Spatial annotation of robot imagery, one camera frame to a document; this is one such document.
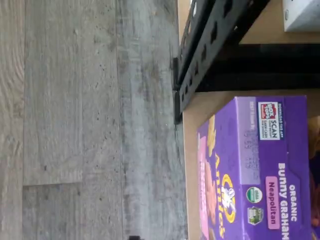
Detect purple Annie's box pink patch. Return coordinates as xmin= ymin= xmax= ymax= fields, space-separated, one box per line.
xmin=196 ymin=94 xmax=309 ymax=240

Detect black metal shelf rack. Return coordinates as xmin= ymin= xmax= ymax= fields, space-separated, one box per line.
xmin=171 ymin=0 xmax=320 ymax=91
xmin=174 ymin=0 xmax=320 ymax=126

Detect tall white patterned box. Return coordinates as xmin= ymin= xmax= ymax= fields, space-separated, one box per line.
xmin=282 ymin=0 xmax=320 ymax=33

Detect purple Annie's snack box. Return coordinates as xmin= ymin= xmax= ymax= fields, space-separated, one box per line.
xmin=306 ymin=116 xmax=320 ymax=240

